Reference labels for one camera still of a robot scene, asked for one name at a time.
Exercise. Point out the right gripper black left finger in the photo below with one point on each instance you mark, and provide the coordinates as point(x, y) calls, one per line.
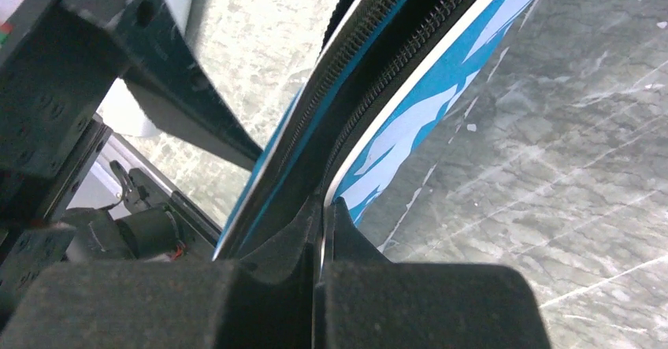
point(261, 299)

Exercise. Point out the white shuttlecock tube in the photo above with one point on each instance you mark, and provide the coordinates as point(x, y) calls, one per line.
point(150, 95)

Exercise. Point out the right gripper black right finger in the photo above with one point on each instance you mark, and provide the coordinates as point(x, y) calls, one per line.
point(364, 300)

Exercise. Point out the blue racket bag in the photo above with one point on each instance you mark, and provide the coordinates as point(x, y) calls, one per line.
point(389, 70)

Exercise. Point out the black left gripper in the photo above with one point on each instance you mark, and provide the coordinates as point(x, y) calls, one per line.
point(59, 58)

